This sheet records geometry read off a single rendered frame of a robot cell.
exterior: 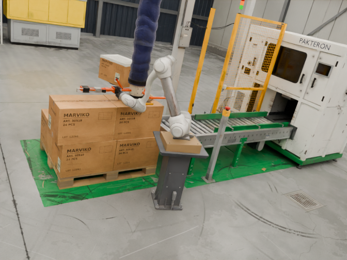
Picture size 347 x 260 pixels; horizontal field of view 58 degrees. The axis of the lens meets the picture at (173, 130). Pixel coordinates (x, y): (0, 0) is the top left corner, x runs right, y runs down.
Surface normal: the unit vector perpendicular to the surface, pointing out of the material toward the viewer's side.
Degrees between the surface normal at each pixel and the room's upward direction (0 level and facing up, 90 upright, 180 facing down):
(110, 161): 90
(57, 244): 0
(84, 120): 90
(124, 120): 90
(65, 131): 90
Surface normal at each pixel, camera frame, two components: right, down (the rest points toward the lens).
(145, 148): 0.53, 0.42
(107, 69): -0.59, 0.20
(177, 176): 0.21, 0.41
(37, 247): 0.19, -0.90
